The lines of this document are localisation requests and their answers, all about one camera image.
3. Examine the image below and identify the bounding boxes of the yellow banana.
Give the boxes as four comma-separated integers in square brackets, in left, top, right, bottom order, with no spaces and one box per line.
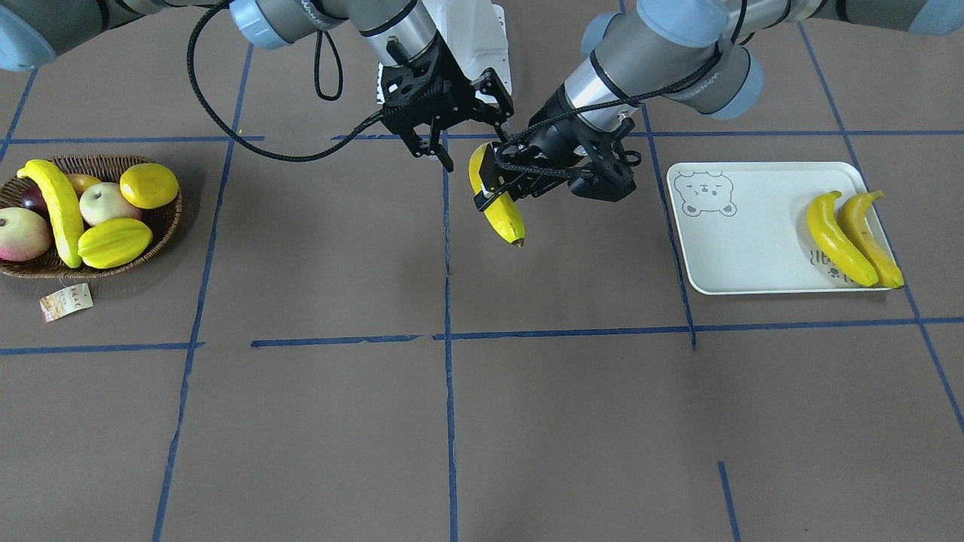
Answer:
[17,159,85,269]
[837,190,905,289]
[805,190,879,287]
[468,143,526,247]

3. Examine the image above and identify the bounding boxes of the pink white peach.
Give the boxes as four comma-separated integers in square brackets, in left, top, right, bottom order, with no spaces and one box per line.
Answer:
[1,207,53,262]

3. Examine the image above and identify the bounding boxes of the pale green apple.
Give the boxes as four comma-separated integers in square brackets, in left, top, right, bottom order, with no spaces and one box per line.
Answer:
[79,182,144,227]

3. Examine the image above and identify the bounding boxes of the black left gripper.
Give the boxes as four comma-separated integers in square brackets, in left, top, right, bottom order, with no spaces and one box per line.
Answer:
[473,114,641,212]

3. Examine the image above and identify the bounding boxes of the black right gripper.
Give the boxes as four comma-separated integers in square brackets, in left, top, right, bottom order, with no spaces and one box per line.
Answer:
[381,45,515,174]

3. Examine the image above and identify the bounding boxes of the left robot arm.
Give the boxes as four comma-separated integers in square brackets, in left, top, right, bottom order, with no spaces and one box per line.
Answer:
[469,1,963,212]

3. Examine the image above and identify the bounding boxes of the dark purple plum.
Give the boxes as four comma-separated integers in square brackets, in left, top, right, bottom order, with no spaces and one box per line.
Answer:
[20,184,49,220]

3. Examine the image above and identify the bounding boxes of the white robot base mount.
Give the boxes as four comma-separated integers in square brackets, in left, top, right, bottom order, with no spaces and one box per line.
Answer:
[374,0,513,105]

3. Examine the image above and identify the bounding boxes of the yellow star fruit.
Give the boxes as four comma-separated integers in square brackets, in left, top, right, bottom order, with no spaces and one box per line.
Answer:
[78,218,154,269]

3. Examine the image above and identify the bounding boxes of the brown wicker basket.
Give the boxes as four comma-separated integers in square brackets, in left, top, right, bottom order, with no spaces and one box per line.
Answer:
[0,154,184,280]

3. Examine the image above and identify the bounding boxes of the paper price tag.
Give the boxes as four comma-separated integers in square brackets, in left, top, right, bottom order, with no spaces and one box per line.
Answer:
[39,282,93,323]

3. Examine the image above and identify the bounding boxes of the yellow lemon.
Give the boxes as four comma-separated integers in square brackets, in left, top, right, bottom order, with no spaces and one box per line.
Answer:
[118,163,180,209]

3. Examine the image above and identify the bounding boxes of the white bear tray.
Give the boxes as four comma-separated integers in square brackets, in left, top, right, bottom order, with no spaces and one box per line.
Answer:
[666,162,894,295]

